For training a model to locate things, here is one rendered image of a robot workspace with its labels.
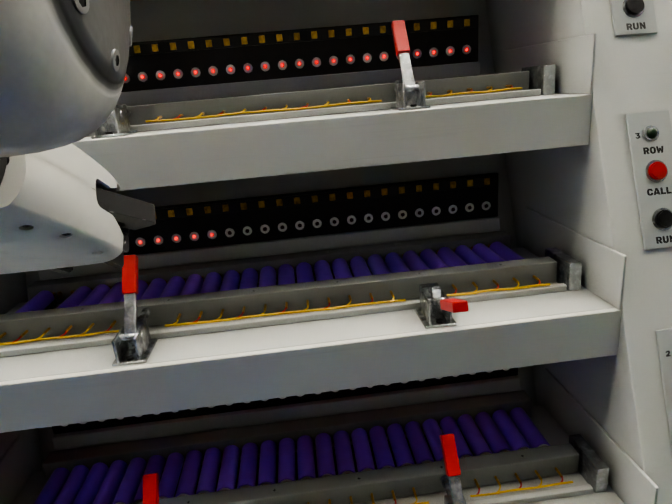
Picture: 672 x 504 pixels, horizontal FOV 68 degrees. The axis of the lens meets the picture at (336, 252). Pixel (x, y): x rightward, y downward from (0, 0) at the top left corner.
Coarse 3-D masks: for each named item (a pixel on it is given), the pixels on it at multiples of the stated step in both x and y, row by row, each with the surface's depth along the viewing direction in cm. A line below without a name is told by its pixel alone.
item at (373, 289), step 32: (256, 288) 50; (288, 288) 49; (320, 288) 48; (352, 288) 49; (384, 288) 49; (416, 288) 49; (448, 288) 50; (480, 288) 50; (512, 288) 48; (0, 320) 47; (32, 320) 47; (64, 320) 47; (96, 320) 48; (160, 320) 48; (192, 320) 48; (224, 320) 47
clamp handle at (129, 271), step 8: (128, 256) 45; (136, 256) 45; (128, 264) 44; (136, 264) 45; (128, 272) 44; (136, 272) 44; (128, 280) 44; (136, 280) 44; (128, 288) 44; (136, 288) 44; (128, 296) 44; (136, 296) 44; (128, 304) 44; (136, 304) 44; (128, 312) 43; (136, 312) 44; (128, 320) 43; (136, 320) 43; (128, 328) 43; (136, 328) 43
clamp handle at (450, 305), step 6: (432, 288) 44; (438, 288) 44; (432, 294) 44; (438, 294) 44; (432, 300) 44; (438, 300) 43; (444, 300) 40; (450, 300) 39; (456, 300) 39; (462, 300) 38; (444, 306) 40; (450, 306) 38; (456, 306) 37; (462, 306) 37; (456, 312) 37
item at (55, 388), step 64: (192, 256) 58; (576, 256) 50; (320, 320) 47; (384, 320) 46; (512, 320) 44; (576, 320) 44; (0, 384) 41; (64, 384) 41; (128, 384) 42; (192, 384) 42; (256, 384) 43; (320, 384) 43
